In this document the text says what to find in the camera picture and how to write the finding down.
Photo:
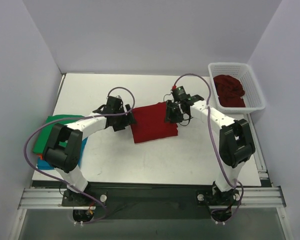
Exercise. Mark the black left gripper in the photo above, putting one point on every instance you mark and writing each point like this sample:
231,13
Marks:
127,116

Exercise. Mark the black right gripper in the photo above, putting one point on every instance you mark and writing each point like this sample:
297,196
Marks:
172,112

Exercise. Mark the red t shirt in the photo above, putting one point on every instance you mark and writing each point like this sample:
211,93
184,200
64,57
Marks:
150,124

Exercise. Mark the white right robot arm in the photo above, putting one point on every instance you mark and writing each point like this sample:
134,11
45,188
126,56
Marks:
231,139

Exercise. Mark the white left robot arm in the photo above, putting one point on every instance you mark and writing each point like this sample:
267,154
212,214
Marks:
63,148

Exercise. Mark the dark red crumpled shirt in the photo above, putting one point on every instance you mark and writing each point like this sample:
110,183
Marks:
230,91

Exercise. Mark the white plastic basket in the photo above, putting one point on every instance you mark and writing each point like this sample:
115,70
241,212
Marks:
253,97

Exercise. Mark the green folded t shirt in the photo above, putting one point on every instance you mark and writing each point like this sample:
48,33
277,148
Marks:
45,132

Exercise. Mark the blue folded t shirt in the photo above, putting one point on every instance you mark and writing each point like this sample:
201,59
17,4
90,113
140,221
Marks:
44,166

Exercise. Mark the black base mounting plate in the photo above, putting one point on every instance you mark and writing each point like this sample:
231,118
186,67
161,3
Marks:
136,201

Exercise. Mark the aluminium extrusion rail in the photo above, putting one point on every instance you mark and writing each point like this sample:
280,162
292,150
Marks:
50,198

